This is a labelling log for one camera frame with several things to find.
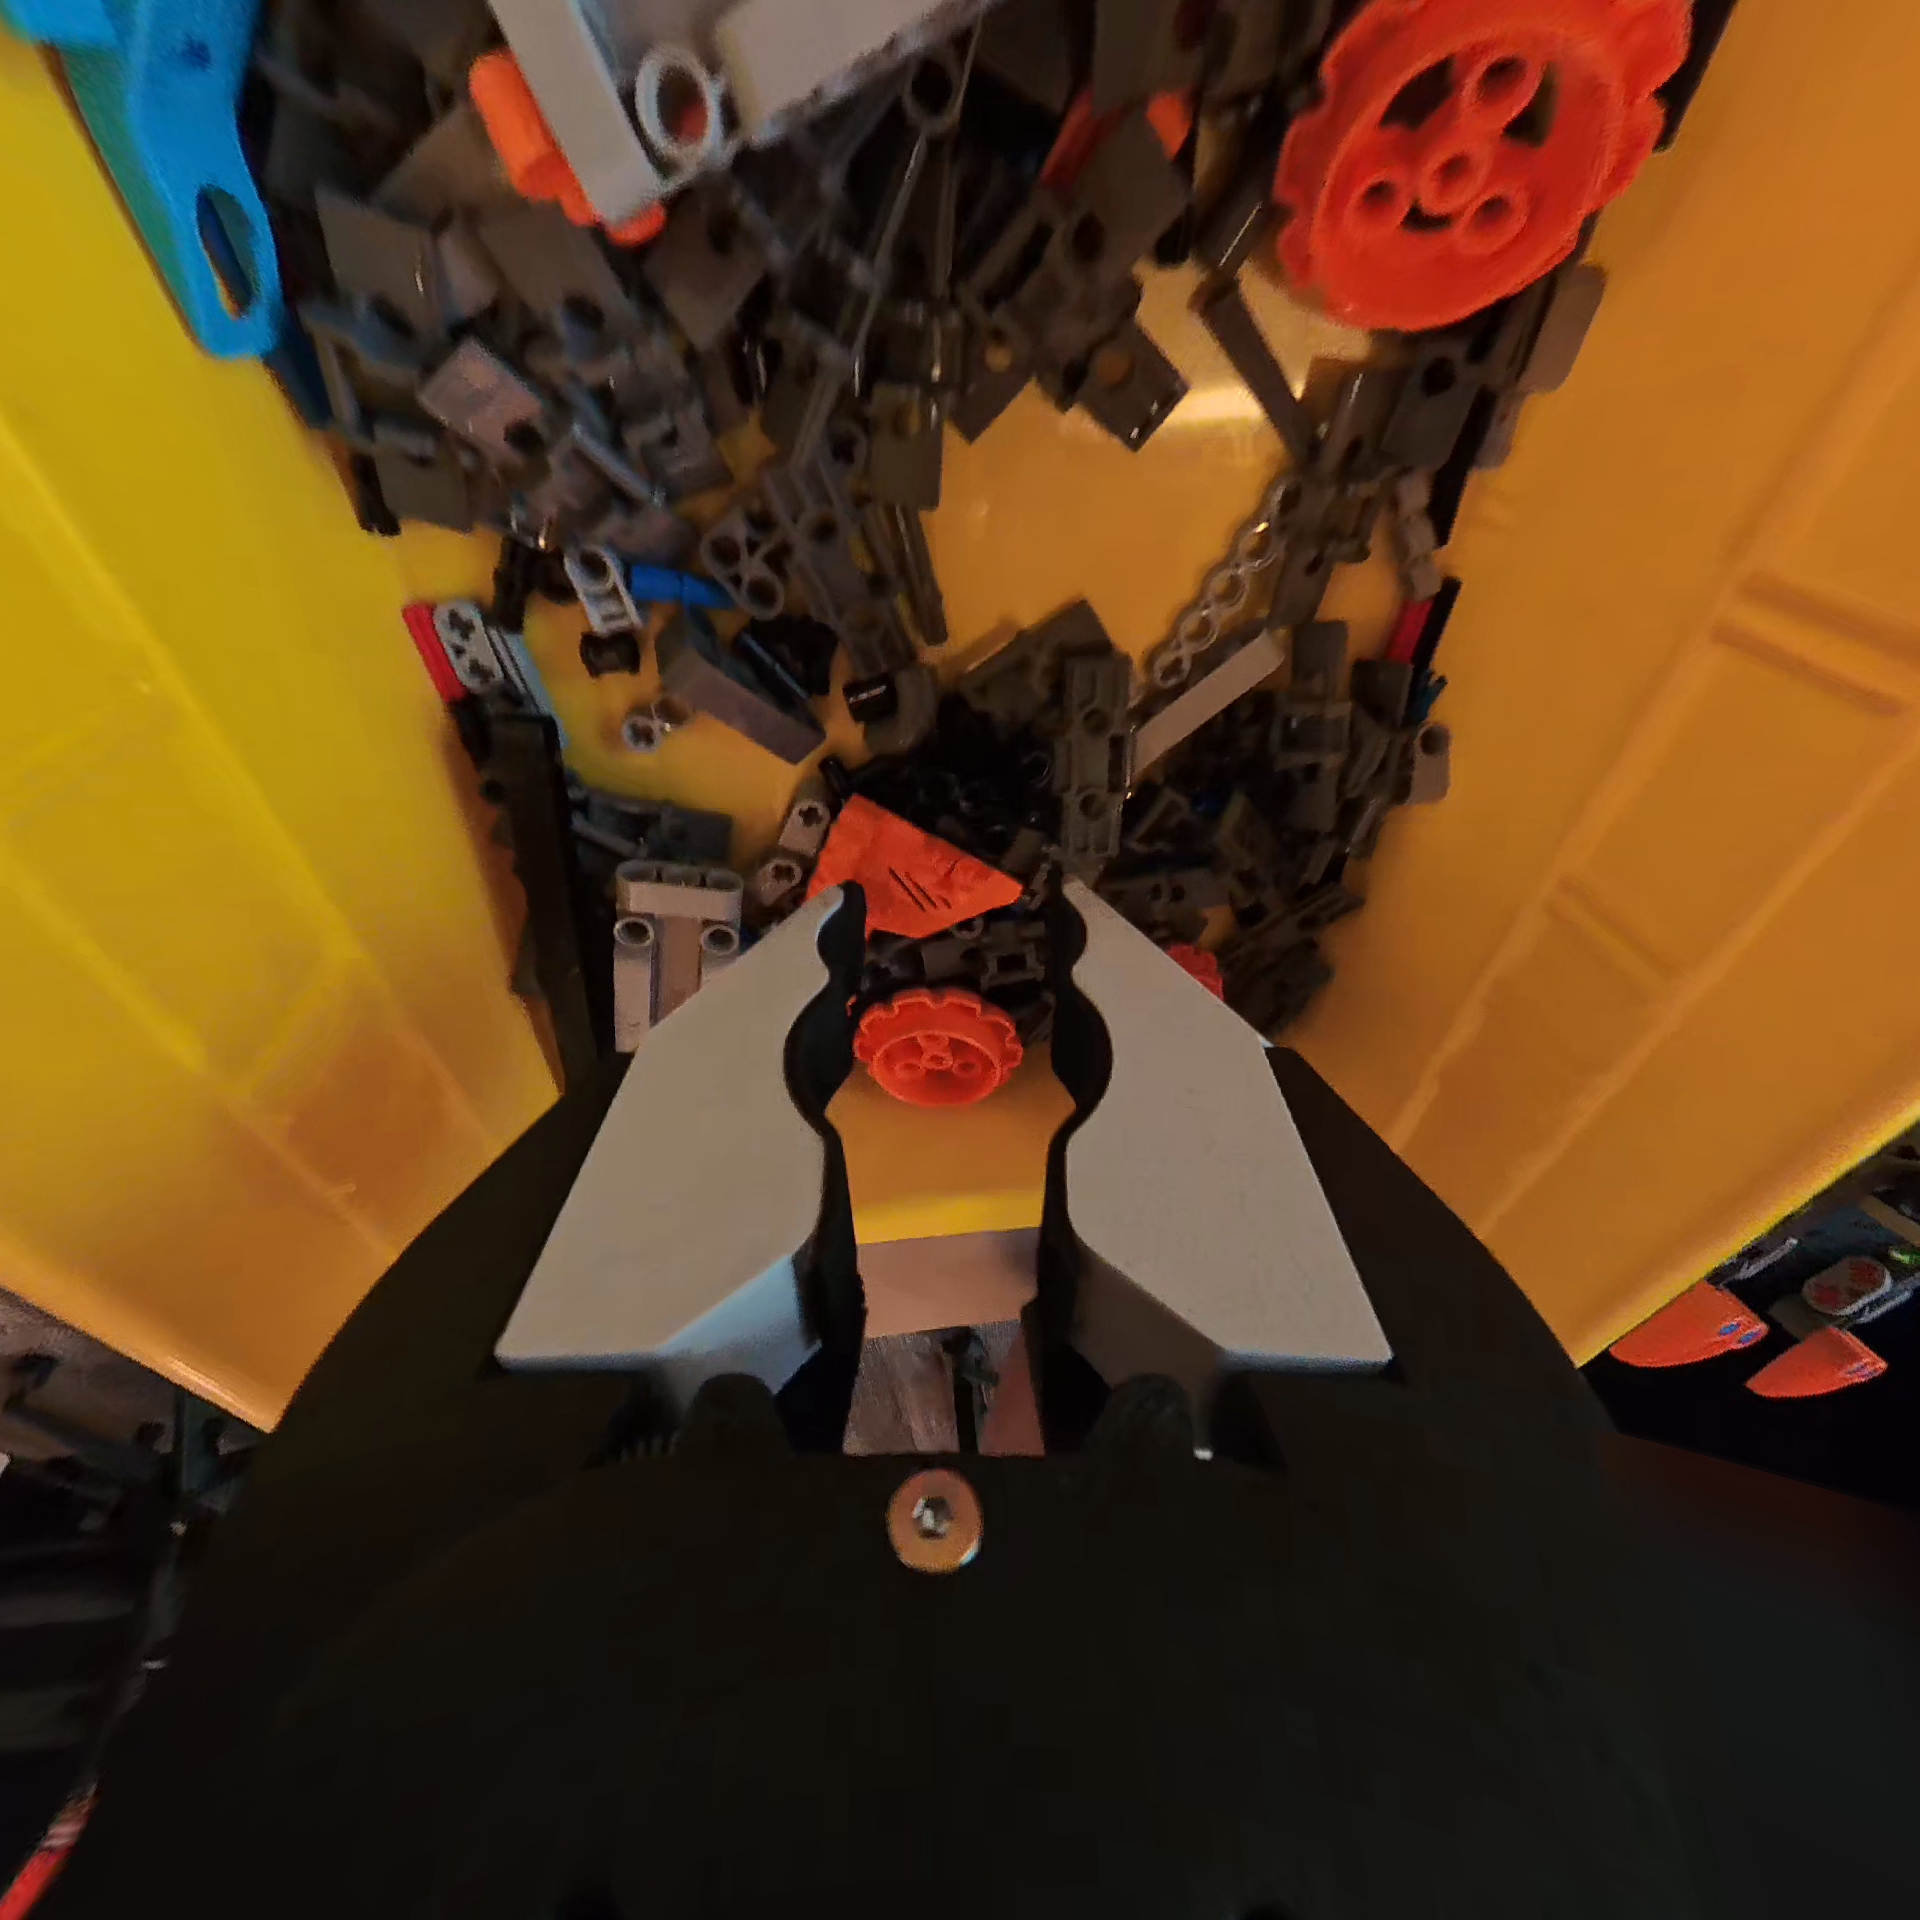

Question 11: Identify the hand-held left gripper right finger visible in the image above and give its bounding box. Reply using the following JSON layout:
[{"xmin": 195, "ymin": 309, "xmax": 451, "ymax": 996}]
[{"xmin": 1027, "ymin": 878, "xmax": 1396, "ymax": 1454}]

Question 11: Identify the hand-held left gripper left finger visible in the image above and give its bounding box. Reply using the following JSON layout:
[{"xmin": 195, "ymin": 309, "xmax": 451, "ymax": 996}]
[{"xmin": 491, "ymin": 883, "xmax": 873, "ymax": 1454}]

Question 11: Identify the small orange gear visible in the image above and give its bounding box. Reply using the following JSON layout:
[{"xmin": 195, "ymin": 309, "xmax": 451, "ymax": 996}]
[{"xmin": 852, "ymin": 986, "xmax": 1027, "ymax": 1106}]

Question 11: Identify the long black beam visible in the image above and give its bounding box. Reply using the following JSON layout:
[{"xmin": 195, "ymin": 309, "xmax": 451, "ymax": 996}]
[{"xmin": 458, "ymin": 704, "xmax": 601, "ymax": 1081}]

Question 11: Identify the partly built grey toy robot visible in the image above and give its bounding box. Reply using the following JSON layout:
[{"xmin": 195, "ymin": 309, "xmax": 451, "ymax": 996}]
[{"xmin": 1605, "ymin": 1125, "xmax": 1920, "ymax": 1404}]

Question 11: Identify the yellow plastic bin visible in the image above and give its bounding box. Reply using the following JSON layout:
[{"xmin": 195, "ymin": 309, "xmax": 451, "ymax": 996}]
[{"xmin": 0, "ymin": 0, "xmax": 1920, "ymax": 1427}]

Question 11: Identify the pile of dark building bricks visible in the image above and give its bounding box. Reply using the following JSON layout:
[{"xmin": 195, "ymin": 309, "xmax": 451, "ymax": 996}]
[{"xmin": 256, "ymin": 0, "xmax": 1614, "ymax": 1037}]

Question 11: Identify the light grey connector piece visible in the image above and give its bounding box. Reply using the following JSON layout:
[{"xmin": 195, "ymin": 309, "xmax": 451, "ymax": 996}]
[{"xmin": 613, "ymin": 859, "xmax": 745, "ymax": 1052}]

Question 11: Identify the orange triangular panel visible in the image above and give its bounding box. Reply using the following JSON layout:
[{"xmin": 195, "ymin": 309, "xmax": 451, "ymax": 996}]
[{"xmin": 809, "ymin": 796, "xmax": 1024, "ymax": 939}]

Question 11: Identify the orange toothed gear wheel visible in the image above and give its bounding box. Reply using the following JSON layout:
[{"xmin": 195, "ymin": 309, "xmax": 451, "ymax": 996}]
[{"xmin": 1270, "ymin": 0, "xmax": 1696, "ymax": 337}]

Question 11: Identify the blue brick separator tool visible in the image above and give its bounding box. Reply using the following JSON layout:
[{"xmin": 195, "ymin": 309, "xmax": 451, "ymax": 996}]
[{"xmin": 0, "ymin": 0, "xmax": 288, "ymax": 361}]

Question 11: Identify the light grey beam frame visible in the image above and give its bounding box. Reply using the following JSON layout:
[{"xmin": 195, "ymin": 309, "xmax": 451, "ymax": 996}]
[{"xmin": 468, "ymin": 0, "xmax": 992, "ymax": 249}]

